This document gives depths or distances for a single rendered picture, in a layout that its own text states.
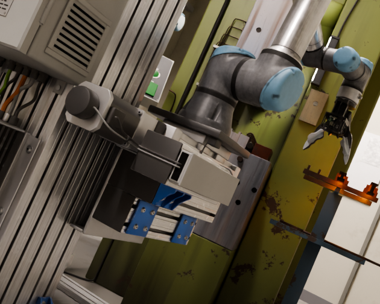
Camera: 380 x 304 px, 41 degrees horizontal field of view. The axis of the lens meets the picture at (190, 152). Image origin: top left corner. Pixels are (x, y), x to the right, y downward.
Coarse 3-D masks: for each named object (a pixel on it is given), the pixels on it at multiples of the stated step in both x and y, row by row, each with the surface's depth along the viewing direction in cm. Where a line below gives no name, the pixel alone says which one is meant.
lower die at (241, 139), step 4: (232, 128) 245; (232, 132) 244; (240, 132) 244; (232, 136) 244; (236, 136) 244; (240, 136) 243; (244, 136) 243; (236, 140) 243; (240, 140) 243; (244, 140) 243; (248, 140) 242; (240, 144) 243; (244, 144) 242
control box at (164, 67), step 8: (160, 64) 249; (168, 64) 251; (160, 72) 246; (168, 72) 248; (152, 80) 242; (160, 80) 244; (160, 88) 242; (144, 96) 237; (160, 96) 240; (144, 104) 242; (152, 104) 240
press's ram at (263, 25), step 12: (264, 0) 251; (276, 0) 250; (288, 0) 249; (252, 12) 251; (264, 12) 250; (276, 12) 249; (252, 24) 250; (264, 24) 249; (276, 24) 248; (240, 36) 251; (252, 36) 250; (264, 36) 248; (252, 48) 249
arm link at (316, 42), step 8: (320, 24) 159; (320, 32) 160; (312, 40) 160; (320, 40) 162; (312, 48) 162; (320, 48) 163; (328, 48) 164; (304, 56) 167; (312, 56) 165; (320, 56) 164; (304, 64) 169; (312, 64) 167; (320, 64) 164
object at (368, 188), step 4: (372, 184) 193; (376, 184) 191; (368, 188) 199; (372, 188) 191; (376, 188) 198; (364, 192) 200; (368, 192) 192; (372, 192) 191; (376, 192) 198; (372, 196) 197
